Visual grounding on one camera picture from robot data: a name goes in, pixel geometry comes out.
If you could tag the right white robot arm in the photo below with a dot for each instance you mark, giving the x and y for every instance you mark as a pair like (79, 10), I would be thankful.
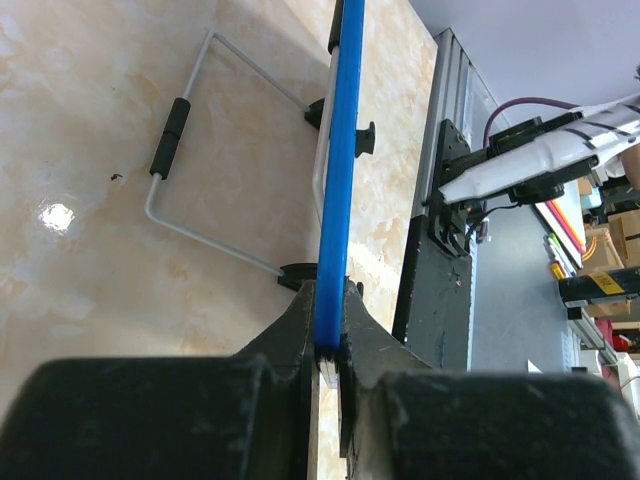
(600, 132)

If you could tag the blue framed whiteboard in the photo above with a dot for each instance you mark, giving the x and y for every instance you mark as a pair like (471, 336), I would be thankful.
(339, 144)

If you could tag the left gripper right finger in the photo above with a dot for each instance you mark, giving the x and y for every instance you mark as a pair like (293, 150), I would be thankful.
(402, 419)

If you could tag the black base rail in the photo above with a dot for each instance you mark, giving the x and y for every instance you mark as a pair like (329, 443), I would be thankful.
(432, 317)

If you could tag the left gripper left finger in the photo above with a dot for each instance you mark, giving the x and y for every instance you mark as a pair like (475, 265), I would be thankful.
(250, 415)

